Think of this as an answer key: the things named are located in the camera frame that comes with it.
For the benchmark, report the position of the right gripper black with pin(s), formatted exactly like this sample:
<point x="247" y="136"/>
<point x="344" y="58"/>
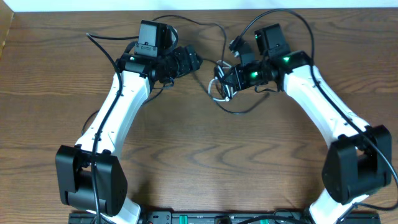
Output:
<point x="240" y="83"/>

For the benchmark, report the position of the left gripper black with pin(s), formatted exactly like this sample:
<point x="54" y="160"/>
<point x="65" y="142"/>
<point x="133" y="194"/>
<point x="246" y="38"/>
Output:
<point x="189" y="58"/>

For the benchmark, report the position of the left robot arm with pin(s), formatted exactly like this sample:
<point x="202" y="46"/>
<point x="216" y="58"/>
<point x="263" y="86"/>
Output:
<point x="90" y="176"/>

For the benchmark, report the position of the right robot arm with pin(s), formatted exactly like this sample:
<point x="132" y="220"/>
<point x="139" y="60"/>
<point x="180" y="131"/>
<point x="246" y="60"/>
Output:
<point x="358" y="161"/>

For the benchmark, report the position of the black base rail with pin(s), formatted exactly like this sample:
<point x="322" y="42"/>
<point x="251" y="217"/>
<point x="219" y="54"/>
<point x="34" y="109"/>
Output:
<point x="167" y="217"/>

